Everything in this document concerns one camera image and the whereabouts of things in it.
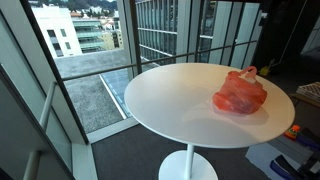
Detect red translucent plastic bag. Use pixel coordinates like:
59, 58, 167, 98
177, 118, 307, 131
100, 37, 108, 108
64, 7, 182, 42
212, 65, 268, 115

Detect dark vertical window mullion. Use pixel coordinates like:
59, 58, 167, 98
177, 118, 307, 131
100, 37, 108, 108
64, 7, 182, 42
128, 0, 143, 75

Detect yellow green small object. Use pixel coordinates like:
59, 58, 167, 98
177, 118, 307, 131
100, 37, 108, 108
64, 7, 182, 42
259, 65, 271, 77

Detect white tubular handrail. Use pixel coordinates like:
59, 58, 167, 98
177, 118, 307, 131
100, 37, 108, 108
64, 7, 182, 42
22, 81, 58, 180

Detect white paper sheet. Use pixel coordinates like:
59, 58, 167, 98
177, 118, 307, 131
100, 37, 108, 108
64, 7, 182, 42
245, 142, 303, 180

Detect orange toy with green band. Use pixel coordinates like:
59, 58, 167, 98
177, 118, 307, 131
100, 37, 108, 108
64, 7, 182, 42
284, 124, 301, 141

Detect grey floor mat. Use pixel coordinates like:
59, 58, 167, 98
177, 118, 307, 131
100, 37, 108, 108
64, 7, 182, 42
266, 134, 315, 165

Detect blue and black tool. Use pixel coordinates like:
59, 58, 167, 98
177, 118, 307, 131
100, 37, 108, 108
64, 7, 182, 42
269, 154, 306, 180

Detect black white checkered board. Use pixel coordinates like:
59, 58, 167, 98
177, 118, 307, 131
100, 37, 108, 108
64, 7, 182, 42
295, 81, 320, 108

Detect blue flat object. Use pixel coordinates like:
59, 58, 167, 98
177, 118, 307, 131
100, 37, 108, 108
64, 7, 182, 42
295, 132, 320, 152

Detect dark horizontal window rail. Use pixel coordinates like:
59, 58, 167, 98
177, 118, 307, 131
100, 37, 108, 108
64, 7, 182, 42
61, 39, 259, 82

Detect white table pedestal base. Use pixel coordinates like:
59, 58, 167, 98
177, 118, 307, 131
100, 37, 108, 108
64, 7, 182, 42
158, 143, 219, 180

